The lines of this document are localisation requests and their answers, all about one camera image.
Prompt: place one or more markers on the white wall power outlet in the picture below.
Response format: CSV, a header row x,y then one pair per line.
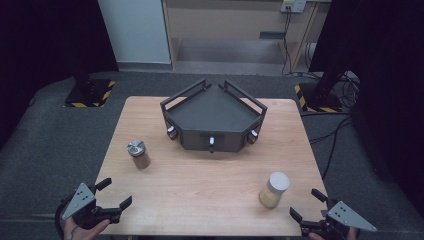
x,y
293,5

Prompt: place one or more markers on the white panel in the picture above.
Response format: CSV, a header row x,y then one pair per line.
x,y
133,30

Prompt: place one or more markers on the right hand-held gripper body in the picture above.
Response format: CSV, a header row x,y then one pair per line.
x,y
346,215

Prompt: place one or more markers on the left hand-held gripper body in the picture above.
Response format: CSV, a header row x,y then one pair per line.
x,y
80,200

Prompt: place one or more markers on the black corner rack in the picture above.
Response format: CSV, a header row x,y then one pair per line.
x,y
213,115

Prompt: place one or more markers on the black stand striped base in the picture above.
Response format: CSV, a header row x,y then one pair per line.
x,y
320,98
89,93

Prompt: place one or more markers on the brown spice jar metal lid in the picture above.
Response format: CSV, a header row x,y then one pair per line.
x,y
137,150

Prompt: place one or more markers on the person's left hand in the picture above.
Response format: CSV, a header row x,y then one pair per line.
x,y
80,233

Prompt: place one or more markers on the black curtain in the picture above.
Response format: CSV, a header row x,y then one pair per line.
x,y
40,43
390,66

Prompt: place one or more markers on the person's right hand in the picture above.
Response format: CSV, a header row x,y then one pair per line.
x,y
314,236

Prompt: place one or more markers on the wooden cabinet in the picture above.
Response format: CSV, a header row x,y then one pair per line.
x,y
233,23

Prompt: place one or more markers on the yellow spice jar white lid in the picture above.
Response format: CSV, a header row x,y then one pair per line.
x,y
275,188

